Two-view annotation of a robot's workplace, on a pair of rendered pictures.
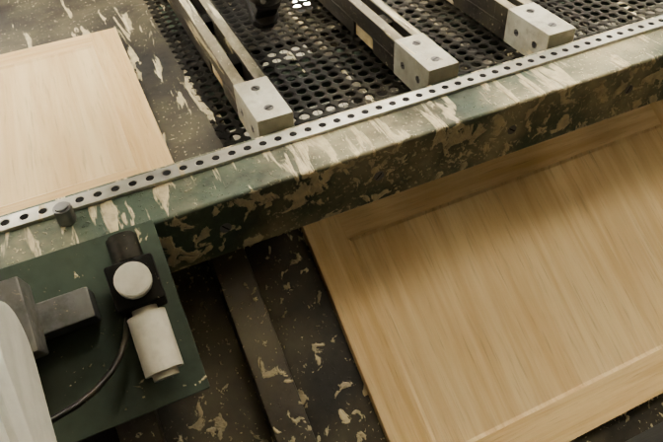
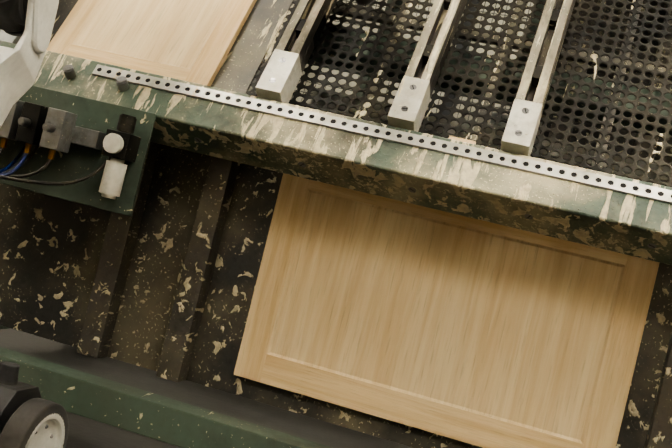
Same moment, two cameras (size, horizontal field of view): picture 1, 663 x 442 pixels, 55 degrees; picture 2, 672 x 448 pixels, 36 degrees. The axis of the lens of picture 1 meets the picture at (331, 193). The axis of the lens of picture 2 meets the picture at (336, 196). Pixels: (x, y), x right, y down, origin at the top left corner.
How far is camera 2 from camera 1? 1.63 m
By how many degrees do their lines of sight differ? 33
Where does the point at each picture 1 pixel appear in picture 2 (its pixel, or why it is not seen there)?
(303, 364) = (233, 245)
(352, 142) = (292, 135)
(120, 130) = (208, 36)
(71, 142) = (179, 28)
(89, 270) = (113, 122)
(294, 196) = (241, 146)
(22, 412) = not seen: outside the picture
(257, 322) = (213, 201)
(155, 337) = (109, 176)
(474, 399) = (312, 339)
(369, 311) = (288, 242)
